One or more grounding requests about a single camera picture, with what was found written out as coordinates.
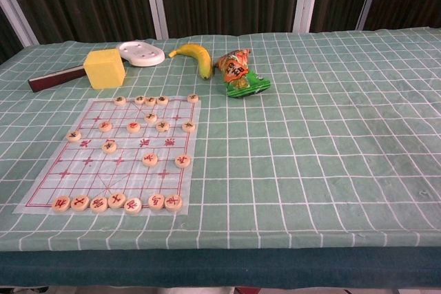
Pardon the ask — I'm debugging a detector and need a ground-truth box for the orange green snack bag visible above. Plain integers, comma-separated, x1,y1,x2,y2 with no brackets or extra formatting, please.
213,48,271,99

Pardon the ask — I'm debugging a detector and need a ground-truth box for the green grid tablecloth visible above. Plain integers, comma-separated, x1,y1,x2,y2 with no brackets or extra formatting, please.
0,26,441,253

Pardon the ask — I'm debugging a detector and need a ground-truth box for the yellow banana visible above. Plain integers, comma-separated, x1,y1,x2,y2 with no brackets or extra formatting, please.
167,43,215,81

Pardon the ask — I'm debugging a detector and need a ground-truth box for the white oval plastic dish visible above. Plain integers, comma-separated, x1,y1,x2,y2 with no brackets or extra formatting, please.
115,41,166,67

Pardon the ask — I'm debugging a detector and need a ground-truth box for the translucent chinese chess board sheet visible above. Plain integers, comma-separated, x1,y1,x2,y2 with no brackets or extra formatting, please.
13,96,203,217

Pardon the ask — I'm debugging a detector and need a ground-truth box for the yellow foam block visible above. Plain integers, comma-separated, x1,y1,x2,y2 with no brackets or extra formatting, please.
83,48,127,90

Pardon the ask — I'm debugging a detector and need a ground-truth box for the dark red folded fan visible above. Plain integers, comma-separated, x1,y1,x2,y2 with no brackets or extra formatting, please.
28,65,87,94

